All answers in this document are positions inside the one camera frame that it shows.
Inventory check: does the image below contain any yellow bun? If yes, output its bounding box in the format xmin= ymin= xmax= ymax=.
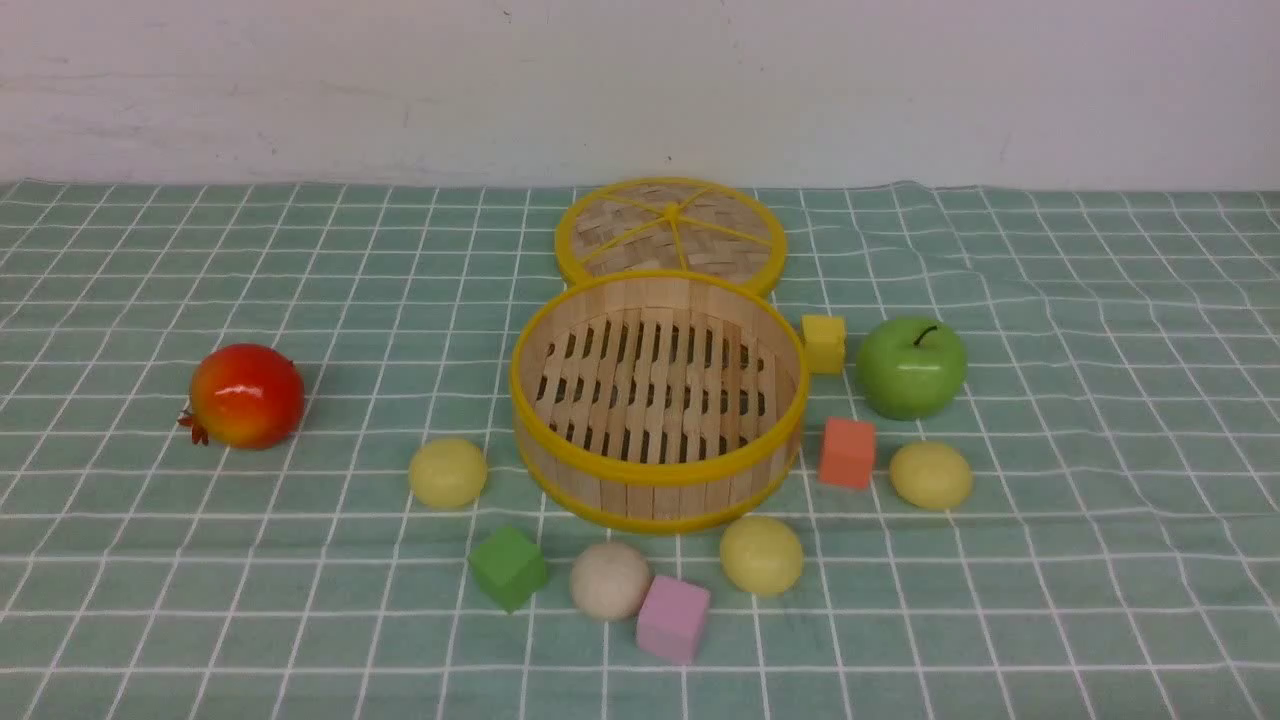
xmin=888 ymin=441 xmax=975 ymax=511
xmin=719 ymin=515 xmax=804 ymax=596
xmin=408 ymin=437 xmax=489 ymax=510

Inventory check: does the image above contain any red pomegranate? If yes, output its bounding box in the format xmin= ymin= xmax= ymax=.
xmin=177 ymin=343 xmax=305 ymax=450

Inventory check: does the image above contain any green apple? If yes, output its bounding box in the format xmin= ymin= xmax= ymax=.
xmin=855 ymin=315 xmax=968 ymax=421

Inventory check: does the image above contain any bamboo steamer tray yellow rim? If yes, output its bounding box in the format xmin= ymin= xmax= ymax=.
xmin=509 ymin=272 xmax=812 ymax=534

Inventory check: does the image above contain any white bun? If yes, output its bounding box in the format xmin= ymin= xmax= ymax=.
xmin=570 ymin=541 xmax=653 ymax=623

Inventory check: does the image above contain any yellow cube block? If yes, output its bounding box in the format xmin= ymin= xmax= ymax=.
xmin=801 ymin=314 xmax=849 ymax=375

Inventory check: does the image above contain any yellow bun front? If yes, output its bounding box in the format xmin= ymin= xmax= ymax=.
xmin=719 ymin=515 xmax=804 ymax=596

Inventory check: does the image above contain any orange cube block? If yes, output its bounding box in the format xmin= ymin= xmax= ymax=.
xmin=818 ymin=416 xmax=877 ymax=491

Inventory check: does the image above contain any green cube block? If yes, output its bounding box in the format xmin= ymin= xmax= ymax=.
xmin=468 ymin=527 xmax=549 ymax=612

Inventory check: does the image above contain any green checkered tablecloth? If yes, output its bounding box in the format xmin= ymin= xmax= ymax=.
xmin=1 ymin=179 xmax=1279 ymax=719

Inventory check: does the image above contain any pink cube block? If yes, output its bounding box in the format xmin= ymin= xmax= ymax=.
xmin=635 ymin=575 xmax=710 ymax=665

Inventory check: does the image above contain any woven bamboo steamer lid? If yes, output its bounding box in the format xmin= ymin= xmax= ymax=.
xmin=554 ymin=177 xmax=788 ymax=296

